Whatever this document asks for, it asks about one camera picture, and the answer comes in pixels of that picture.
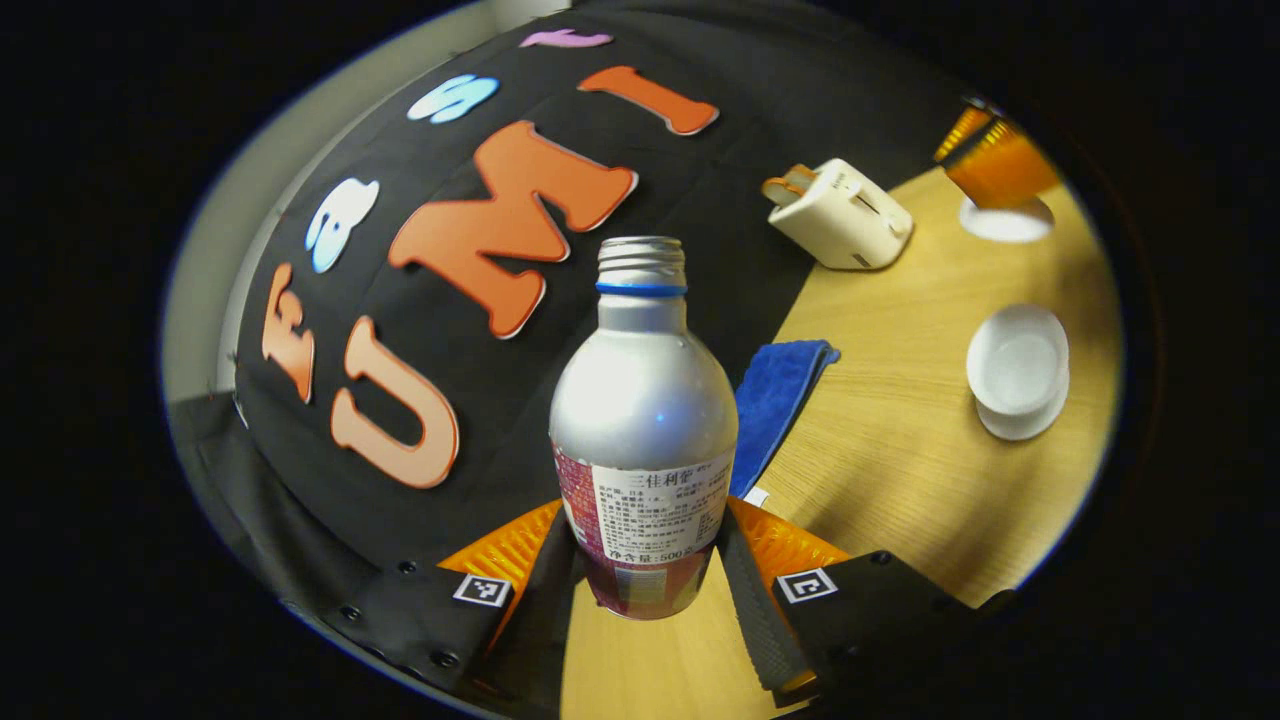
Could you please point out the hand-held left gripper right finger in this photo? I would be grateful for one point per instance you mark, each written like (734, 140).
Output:
(760, 620)

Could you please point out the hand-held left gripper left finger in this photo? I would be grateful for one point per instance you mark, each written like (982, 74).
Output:
(535, 630)

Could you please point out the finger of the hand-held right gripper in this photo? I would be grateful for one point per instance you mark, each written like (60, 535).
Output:
(1005, 165)
(962, 130)

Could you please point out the white teacup lid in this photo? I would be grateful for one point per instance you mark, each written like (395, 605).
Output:
(1005, 225)

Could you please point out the white teacup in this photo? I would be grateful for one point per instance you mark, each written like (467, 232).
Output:
(1018, 360)

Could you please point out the silver water bottle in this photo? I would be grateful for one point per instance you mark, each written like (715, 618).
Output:
(640, 420)

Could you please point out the white toaster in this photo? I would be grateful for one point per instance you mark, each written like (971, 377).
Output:
(840, 215)

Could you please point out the brown toast slice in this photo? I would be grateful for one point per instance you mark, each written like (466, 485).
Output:
(785, 190)
(800, 171)

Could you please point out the black backdrop cloth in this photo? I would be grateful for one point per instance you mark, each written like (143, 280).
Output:
(480, 420)

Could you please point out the blue towel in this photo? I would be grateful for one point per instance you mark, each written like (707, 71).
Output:
(775, 400)

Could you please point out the white saucer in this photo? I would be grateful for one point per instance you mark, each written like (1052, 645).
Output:
(1020, 427)

